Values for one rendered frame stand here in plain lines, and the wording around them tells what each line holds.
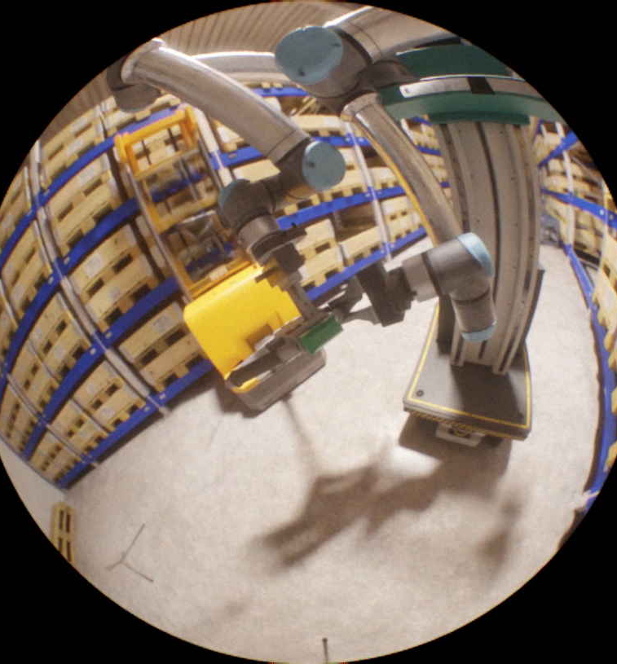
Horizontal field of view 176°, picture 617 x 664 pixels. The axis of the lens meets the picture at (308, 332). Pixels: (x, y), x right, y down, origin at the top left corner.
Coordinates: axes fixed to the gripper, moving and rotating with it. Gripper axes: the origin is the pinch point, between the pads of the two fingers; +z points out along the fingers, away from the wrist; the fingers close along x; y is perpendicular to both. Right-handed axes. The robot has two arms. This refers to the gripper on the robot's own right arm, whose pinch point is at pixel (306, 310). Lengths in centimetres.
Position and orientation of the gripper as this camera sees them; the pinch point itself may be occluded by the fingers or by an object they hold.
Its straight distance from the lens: 43.7
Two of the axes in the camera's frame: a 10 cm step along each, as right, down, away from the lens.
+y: -7.8, 5.5, -2.9
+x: 3.6, 0.1, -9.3
